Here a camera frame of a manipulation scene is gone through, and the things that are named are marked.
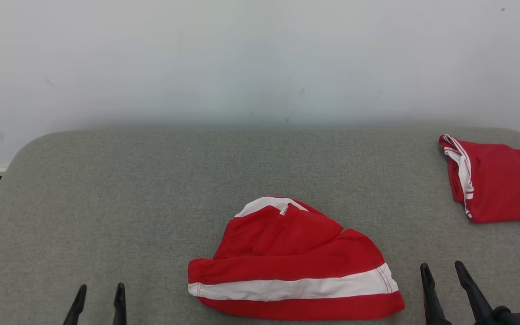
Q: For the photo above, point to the red shorts with white stripe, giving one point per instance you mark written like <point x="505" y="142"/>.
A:
<point x="287" y="253"/>

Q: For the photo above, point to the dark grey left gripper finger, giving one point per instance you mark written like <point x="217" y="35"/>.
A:
<point x="120" y="311"/>
<point x="76" y="311"/>

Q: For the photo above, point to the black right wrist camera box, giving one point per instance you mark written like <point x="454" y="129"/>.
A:
<point x="517" y="318"/>

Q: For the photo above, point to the grey fabric sofa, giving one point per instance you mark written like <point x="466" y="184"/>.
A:
<point x="151" y="203"/>

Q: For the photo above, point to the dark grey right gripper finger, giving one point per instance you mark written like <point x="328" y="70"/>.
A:
<point x="476" y="302"/>
<point x="432" y="307"/>

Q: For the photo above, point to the red Bulls 23 jersey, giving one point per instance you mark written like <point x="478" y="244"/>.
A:
<point x="503" y="185"/>

